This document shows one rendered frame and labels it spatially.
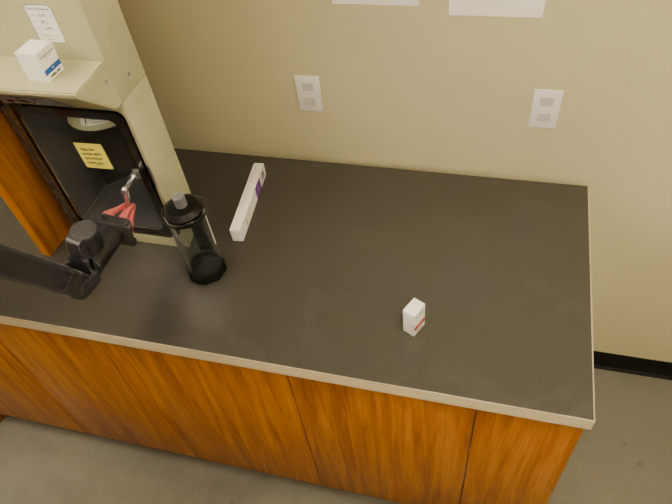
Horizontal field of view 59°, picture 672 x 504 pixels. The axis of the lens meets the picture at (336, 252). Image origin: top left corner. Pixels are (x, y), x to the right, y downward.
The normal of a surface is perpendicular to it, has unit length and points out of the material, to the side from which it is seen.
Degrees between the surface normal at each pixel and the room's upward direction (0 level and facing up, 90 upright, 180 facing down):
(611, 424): 0
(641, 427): 0
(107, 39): 90
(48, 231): 90
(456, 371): 0
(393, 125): 90
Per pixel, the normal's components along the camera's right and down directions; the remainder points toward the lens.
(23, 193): 0.97, 0.12
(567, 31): -0.25, 0.74
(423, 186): -0.10, -0.66
